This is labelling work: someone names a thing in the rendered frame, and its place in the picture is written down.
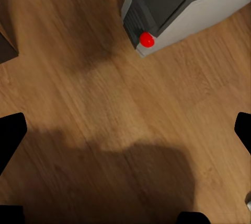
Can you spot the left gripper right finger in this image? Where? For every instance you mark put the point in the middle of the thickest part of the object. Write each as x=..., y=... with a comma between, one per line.
x=243, y=129

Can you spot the desktop computer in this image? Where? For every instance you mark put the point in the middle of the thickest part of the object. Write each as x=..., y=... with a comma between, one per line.
x=154, y=24

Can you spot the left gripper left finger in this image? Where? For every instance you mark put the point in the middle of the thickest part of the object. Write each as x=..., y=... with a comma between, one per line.
x=12, y=130

